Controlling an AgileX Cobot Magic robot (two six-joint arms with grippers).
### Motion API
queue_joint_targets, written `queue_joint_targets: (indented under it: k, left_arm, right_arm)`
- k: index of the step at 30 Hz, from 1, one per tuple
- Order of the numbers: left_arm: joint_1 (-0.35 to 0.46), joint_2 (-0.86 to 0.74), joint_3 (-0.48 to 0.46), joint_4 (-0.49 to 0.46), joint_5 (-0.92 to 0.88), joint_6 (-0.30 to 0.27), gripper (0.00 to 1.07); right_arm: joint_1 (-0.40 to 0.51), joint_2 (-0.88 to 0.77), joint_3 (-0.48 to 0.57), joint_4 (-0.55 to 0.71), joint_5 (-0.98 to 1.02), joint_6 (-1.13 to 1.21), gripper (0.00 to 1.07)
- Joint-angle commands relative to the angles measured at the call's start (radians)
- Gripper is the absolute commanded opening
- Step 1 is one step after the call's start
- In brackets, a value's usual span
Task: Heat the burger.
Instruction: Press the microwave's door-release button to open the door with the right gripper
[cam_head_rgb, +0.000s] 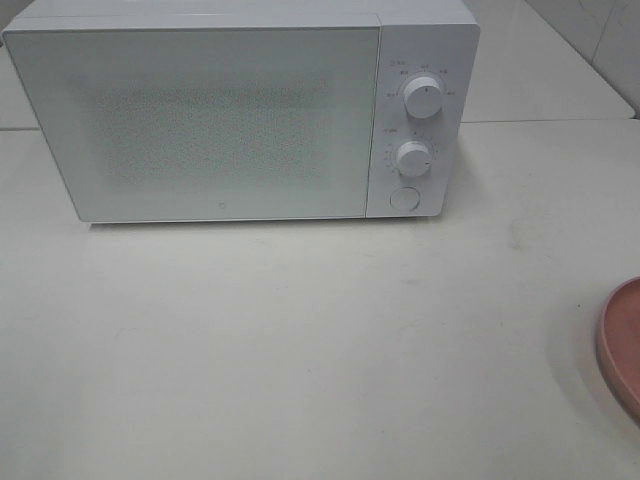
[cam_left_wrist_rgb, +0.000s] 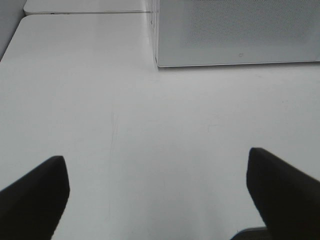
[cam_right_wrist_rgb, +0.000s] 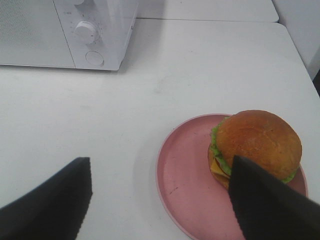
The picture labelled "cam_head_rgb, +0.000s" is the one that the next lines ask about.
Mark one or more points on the round white door release button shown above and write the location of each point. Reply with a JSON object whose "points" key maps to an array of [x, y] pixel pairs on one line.
{"points": [[405, 199]]}

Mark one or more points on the pink round plate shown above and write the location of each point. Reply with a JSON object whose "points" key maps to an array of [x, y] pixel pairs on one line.
{"points": [[617, 345]]}

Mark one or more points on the white lower timer knob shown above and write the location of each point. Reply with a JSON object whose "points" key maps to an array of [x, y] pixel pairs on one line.
{"points": [[413, 159]]}

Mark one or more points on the white upper power knob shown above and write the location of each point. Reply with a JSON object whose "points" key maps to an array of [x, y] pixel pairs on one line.
{"points": [[423, 96]]}

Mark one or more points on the white microwave oven body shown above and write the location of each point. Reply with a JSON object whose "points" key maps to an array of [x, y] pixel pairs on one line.
{"points": [[437, 38]]}

